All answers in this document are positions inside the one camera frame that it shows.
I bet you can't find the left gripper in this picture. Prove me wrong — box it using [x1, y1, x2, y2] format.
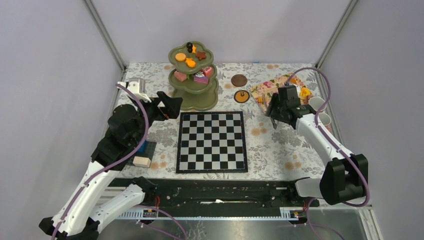
[131, 90, 183, 145]

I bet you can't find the pink swirl roll cake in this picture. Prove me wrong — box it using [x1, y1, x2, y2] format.
[173, 71, 188, 82]

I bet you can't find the green three-tier dessert stand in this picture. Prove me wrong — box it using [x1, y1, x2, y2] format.
[168, 41, 219, 111]

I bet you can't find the purple cake slice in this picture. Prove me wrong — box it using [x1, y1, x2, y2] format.
[193, 72, 209, 85]

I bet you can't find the orange round pastry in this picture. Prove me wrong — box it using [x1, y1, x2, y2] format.
[175, 52, 187, 62]

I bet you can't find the pink cake slice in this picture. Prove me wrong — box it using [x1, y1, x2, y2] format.
[201, 66, 214, 78]

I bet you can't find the brown star cookie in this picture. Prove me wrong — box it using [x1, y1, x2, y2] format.
[195, 51, 207, 61]

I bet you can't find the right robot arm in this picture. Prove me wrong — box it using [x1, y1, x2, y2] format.
[265, 85, 370, 206]

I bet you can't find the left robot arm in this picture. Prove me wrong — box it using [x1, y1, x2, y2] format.
[39, 91, 183, 240]

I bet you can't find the yellow frosted donut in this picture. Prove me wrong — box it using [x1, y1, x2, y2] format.
[299, 86, 312, 100]

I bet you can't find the large pink mug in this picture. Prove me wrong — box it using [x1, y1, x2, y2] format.
[308, 96, 326, 113]

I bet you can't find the small pink mug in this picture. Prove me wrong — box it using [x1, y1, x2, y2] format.
[318, 112, 332, 127]

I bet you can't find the orange smiley face coaster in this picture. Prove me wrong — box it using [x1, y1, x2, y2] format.
[233, 90, 250, 104]

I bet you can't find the blue lego brick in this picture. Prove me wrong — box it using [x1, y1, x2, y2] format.
[136, 140, 148, 153]

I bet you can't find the grey lego baseplate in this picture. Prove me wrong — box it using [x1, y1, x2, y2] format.
[131, 141, 157, 165]

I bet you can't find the dark brown round coaster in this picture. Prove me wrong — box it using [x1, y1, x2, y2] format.
[231, 74, 248, 87]

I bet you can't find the black white chessboard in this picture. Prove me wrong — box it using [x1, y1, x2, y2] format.
[175, 111, 248, 174]

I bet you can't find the wooden block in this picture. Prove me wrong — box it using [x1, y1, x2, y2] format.
[132, 156, 152, 168]

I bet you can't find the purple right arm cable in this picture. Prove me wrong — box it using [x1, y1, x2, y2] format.
[284, 67, 371, 240]

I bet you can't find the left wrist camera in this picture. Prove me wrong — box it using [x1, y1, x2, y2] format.
[117, 77, 152, 103]

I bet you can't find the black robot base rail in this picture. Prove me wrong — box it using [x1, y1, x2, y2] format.
[109, 177, 321, 220]

